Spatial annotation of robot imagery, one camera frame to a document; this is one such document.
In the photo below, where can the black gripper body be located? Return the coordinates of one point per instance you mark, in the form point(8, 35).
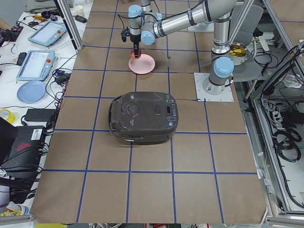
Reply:
point(135, 39)

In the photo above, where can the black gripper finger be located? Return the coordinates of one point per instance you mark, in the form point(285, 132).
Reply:
point(137, 50)
point(133, 49)

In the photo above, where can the red apple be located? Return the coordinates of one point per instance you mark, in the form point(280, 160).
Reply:
point(132, 56)

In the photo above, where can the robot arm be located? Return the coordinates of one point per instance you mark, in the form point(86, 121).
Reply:
point(145, 26)

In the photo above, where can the pink plate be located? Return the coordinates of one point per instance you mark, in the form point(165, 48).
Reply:
point(142, 65)

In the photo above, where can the light blue plate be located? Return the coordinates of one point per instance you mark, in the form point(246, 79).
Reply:
point(31, 91)

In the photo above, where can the dark grey rice cooker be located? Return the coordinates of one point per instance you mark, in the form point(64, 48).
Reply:
point(143, 117)

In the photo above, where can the blue teach pendant far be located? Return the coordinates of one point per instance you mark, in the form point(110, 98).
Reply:
point(48, 34)

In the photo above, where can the blue teach pendant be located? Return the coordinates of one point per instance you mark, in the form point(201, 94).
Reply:
point(36, 66)
point(48, 34)

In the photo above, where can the metal pot with yellow contents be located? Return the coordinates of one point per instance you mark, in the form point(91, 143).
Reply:
point(238, 53)

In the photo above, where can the blue teach pendant near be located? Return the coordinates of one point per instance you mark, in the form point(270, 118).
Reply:
point(36, 66)

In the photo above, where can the black power adapter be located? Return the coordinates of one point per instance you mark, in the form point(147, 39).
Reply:
point(39, 115)

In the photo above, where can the yellow tape roll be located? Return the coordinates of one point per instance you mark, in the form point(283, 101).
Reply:
point(7, 115)

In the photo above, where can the black computer box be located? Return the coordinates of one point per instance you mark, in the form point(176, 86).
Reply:
point(27, 148)

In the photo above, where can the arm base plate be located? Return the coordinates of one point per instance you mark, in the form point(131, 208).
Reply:
point(208, 92)

